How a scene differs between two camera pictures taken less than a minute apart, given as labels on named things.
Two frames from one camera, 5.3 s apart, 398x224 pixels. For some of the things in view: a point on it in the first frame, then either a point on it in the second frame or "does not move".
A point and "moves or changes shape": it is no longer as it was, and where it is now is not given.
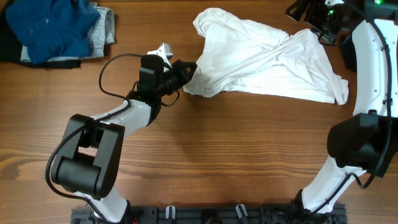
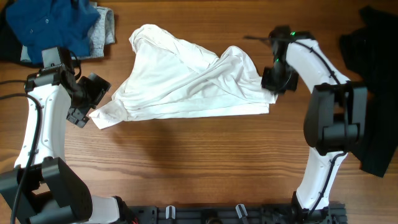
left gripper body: x=173 y=78 to x=92 y=92
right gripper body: x=324 y=20 to x=280 y=76
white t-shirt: x=240 y=56 moves or changes shape
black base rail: x=210 y=214 does not move
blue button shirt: x=52 y=28 does not move
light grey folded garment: x=103 y=33 does not move
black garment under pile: x=10 y=48 does not move
